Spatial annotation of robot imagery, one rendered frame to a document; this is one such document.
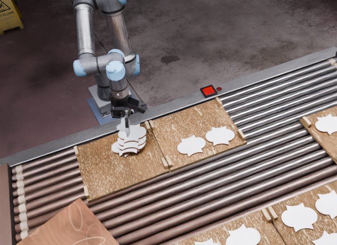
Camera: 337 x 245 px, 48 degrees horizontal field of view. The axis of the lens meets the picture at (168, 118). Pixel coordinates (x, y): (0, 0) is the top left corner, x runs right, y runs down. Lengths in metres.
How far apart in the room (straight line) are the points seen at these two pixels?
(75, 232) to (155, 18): 3.43
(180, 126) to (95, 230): 0.72
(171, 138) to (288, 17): 2.90
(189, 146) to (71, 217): 0.65
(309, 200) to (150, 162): 0.75
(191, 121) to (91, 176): 0.59
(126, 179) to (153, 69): 2.21
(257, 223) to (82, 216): 0.73
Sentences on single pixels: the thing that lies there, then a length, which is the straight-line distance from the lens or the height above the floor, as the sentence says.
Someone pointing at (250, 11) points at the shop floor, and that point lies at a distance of 4.64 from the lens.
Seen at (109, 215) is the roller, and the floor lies 0.92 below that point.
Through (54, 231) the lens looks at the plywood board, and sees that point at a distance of 1.67.
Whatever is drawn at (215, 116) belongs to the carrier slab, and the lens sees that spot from 2.03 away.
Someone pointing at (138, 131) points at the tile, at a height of 1.00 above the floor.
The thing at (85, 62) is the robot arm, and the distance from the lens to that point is 1.66.
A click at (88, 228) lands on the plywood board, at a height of 1.04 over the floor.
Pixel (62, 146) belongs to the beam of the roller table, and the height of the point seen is 0.91.
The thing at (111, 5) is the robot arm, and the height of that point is 1.53.
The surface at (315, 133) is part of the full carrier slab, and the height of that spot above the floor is 0.94.
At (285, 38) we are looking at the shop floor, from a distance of 4.21.
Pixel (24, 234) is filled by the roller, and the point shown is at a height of 0.92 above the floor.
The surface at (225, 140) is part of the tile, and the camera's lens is 1.90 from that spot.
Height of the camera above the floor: 2.40
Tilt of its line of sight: 46 degrees down
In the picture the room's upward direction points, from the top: 10 degrees counter-clockwise
